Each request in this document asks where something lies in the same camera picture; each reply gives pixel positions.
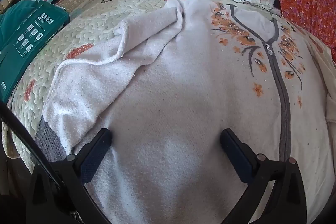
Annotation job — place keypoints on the cream cloth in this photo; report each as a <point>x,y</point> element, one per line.
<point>328,69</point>

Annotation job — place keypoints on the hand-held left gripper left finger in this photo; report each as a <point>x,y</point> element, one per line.
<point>95,159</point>

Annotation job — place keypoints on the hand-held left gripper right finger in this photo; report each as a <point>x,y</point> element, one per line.
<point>238,159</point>

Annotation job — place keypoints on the heart patterned quilt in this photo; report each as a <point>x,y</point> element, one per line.
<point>92,29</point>

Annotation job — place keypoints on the white floral zip sweater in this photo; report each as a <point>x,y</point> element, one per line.
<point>170,95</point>

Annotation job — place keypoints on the green box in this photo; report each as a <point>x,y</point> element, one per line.
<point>26,40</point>

